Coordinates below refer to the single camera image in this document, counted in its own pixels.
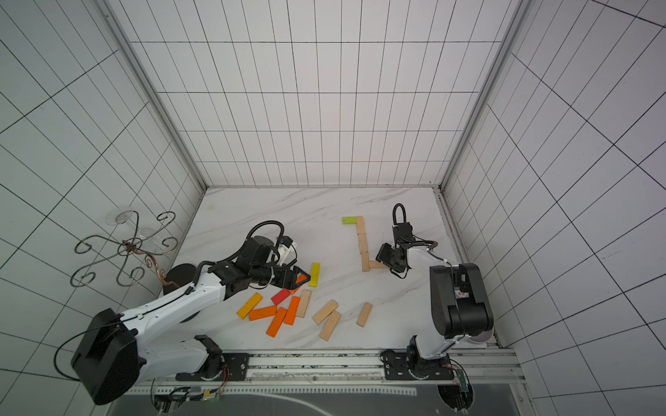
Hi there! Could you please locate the orange block upright middle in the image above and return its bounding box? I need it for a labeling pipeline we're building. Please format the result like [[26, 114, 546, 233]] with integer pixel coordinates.
[[284, 296, 301, 326]]

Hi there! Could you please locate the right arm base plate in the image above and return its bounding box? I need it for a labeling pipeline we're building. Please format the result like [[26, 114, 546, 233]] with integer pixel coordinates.
[[380, 349, 455, 381]]

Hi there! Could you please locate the dark oval stand base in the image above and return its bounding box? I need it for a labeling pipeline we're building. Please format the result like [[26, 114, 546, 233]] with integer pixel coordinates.
[[162, 263, 196, 295]]

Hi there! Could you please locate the red wooden block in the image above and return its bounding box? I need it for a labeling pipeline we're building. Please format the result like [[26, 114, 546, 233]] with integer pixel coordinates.
[[272, 289, 291, 306]]

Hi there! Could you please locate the right base cable bundle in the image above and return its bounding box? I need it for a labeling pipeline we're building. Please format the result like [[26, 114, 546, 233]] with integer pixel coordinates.
[[438, 373, 475, 414]]

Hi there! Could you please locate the yellow-green block upper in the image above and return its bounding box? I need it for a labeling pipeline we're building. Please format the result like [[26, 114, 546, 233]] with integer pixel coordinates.
[[309, 263, 321, 288]]

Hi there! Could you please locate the natural block diagonal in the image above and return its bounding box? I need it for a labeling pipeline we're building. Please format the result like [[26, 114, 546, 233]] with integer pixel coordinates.
[[319, 311, 341, 341], [312, 300, 338, 325], [357, 216, 366, 235]]

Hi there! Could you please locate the lilac bowl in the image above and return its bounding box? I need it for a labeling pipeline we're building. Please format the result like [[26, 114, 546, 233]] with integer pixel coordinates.
[[465, 331, 494, 345]]

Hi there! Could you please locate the long orange block bottom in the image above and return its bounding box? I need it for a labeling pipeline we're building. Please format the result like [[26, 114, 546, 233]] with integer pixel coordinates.
[[266, 308, 287, 338]]

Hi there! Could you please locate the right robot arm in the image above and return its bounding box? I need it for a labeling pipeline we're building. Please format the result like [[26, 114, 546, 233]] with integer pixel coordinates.
[[376, 203, 494, 380]]

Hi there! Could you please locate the natural block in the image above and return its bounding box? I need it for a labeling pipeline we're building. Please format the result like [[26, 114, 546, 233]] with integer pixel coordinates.
[[361, 251, 370, 272], [357, 303, 373, 328], [357, 233, 368, 254], [296, 291, 311, 318], [369, 261, 387, 270]]

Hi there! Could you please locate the orange block lying horizontal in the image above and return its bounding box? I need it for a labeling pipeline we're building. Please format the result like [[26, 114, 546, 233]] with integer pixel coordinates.
[[248, 305, 278, 322]]

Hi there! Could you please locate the electronics board with wires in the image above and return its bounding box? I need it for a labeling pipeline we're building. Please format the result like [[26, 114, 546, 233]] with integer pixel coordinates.
[[149, 382, 227, 415]]

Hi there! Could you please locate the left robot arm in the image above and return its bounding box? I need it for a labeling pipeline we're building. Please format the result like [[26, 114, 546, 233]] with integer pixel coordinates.
[[70, 220, 311, 406]]

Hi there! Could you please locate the ornate metal wire stand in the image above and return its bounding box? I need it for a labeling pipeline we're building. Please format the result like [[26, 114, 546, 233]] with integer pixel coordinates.
[[69, 209, 180, 289]]

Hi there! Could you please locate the yellow-orange wooden block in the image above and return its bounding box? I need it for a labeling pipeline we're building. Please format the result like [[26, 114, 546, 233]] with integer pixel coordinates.
[[237, 293, 263, 320]]

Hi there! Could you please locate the orange block upper diagonal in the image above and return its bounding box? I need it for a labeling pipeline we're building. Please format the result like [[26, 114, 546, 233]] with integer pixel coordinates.
[[291, 275, 308, 294]]

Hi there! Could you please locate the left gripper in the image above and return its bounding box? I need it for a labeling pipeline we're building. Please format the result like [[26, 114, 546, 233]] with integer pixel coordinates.
[[251, 261, 310, 291]]

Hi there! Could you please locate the aluminium mounting rail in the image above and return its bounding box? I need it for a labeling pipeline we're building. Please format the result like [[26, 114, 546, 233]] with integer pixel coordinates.
[[128, 348, 527, 396]]

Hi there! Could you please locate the natural block beside orange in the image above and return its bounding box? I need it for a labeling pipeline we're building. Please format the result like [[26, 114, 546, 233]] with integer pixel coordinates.
[[296, 291, 311, 318]]

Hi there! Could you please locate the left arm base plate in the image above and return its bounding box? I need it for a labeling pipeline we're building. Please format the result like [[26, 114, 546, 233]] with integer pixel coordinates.
[[175, 353, 251, 382]]

